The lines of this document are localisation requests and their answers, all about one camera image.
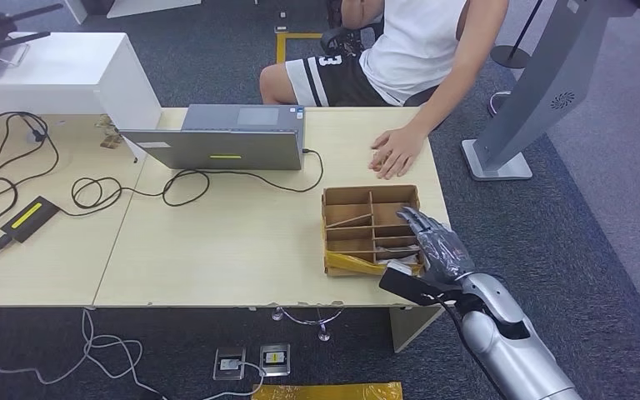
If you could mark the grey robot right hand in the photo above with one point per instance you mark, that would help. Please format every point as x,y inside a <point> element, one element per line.
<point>441,254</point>

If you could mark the person's left hand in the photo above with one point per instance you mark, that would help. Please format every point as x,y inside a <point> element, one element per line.
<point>403,149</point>

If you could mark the cardboard divider box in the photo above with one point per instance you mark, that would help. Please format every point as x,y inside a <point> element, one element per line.
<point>353,196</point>

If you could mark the person's left forearm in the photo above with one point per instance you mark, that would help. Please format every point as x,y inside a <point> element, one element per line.
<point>452,91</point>

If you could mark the person's right forearm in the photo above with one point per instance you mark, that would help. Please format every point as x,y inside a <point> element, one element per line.
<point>361,14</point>

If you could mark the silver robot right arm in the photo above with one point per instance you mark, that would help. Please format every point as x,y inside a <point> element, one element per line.
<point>513,348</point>

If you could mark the white card stack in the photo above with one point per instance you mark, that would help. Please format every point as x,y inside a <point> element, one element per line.
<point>392,259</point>

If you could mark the person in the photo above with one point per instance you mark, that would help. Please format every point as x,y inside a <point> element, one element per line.
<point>408,50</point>

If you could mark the brown patterned card pile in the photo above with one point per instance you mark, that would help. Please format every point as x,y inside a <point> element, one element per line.
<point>111,141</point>

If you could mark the beige desk leg panel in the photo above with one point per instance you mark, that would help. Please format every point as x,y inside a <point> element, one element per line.
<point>408,326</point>

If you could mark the yellow plastic strip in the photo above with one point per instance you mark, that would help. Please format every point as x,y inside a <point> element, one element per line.
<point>353,265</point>

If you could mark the chrome bent tube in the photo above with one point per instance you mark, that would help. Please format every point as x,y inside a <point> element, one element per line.
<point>490,104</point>

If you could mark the silver kiosk stand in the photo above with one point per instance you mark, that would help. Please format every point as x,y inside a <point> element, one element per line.
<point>546,83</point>

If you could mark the grey laptop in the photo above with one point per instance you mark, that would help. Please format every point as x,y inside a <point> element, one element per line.
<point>215,149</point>

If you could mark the metal floor outlet yellow label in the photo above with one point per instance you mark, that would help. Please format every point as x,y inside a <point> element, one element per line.
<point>274,359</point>

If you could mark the metal floor outlet with plug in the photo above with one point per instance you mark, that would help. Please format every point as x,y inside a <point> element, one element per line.
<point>223,371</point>

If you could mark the white furniture base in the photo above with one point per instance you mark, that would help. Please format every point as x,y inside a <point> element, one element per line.
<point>149,5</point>

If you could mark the white counter block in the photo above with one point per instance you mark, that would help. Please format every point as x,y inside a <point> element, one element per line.
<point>49,72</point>

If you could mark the black power adapter yellow label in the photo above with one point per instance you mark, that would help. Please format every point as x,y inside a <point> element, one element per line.
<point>28,219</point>

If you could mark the clear acrylic stand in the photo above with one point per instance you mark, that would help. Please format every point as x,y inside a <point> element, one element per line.
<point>17,54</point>

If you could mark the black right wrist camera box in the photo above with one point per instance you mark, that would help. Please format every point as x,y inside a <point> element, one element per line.
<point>408,290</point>

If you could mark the black stanchion post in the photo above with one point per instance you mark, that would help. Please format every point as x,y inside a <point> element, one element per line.
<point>511,57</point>

